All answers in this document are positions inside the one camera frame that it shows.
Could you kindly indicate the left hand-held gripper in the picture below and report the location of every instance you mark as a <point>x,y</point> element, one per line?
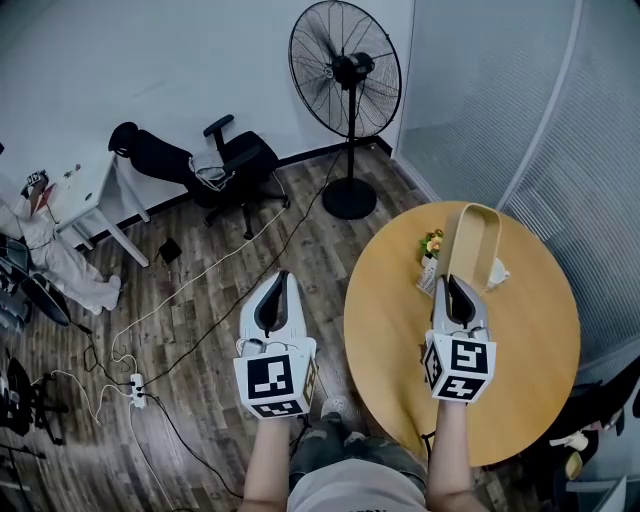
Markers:
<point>272,382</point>

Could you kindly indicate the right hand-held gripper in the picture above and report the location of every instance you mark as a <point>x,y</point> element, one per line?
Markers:
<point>467,360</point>

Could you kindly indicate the cream square plastic dish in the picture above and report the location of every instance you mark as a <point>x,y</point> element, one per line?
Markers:
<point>457,240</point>

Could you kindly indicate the person's left forearm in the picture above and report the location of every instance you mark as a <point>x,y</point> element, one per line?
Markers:
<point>267,465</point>

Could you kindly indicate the person's right forearm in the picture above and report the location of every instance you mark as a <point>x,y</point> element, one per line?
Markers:
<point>450,450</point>

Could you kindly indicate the clear sign holder card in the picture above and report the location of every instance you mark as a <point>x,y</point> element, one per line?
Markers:
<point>427,282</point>

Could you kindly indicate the white cup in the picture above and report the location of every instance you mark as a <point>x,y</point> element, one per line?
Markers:
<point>500,274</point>

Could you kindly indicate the small potted flower plant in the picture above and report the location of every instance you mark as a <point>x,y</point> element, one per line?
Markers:
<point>432,245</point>

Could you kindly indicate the round wooden table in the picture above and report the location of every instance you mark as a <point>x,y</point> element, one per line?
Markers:
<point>525,350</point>

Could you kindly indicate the white clog shoe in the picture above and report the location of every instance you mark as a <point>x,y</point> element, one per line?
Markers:
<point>355,438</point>
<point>333,407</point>

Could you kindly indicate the small black floor box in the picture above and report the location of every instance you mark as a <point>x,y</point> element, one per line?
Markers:
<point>169,250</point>

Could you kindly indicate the person's dark trousers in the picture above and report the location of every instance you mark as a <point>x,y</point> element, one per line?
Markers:
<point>325,445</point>

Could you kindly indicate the white power strip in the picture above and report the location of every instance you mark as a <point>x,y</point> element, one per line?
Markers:
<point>137,391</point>

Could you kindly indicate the grey cloth bundle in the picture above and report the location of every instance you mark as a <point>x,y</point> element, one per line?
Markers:
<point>212,172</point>

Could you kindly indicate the black reclining office chair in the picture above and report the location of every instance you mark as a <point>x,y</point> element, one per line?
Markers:
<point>245,155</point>

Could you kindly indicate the cream coloured object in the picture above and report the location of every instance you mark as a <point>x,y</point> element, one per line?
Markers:
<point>570,442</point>

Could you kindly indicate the black headrest office chair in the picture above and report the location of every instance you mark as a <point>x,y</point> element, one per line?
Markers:
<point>605,405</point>

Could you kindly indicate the person's light shirt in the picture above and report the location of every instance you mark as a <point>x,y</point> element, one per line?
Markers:
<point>355,487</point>

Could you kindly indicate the black mesh-back office chair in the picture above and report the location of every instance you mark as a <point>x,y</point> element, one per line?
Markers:
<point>45,300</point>

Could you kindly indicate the white desk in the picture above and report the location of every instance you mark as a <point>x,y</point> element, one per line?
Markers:
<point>75,190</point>

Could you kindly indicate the black star-base office chair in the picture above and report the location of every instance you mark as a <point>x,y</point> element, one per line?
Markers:
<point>20,400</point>

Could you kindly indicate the black standing fan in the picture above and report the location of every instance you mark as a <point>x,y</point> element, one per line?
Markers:
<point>352,65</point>

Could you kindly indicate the black tripod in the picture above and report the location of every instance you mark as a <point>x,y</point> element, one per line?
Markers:
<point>15,452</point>

